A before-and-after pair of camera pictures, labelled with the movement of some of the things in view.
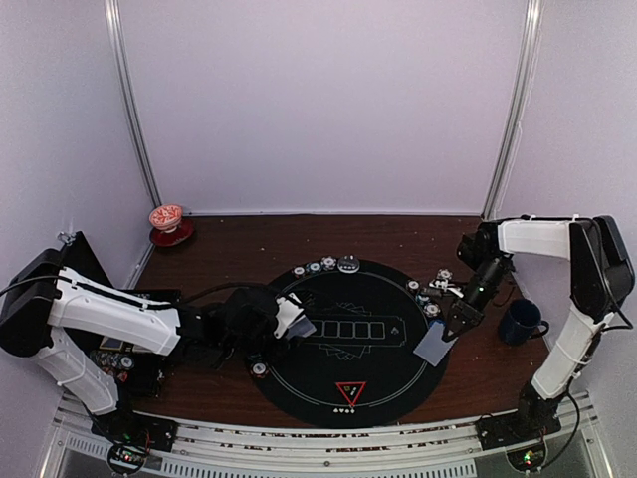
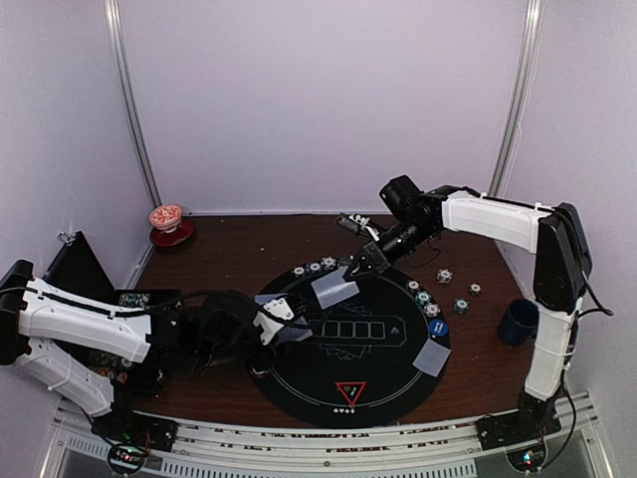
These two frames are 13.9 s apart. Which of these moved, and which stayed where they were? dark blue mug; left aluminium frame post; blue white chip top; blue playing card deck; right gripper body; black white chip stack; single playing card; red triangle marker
Moved: single playing card; right gripper body; blue playing card deck
Stayed: black white chip stack; dark blue mug; blue white chip top; left aluminium frame post; red triangle marker
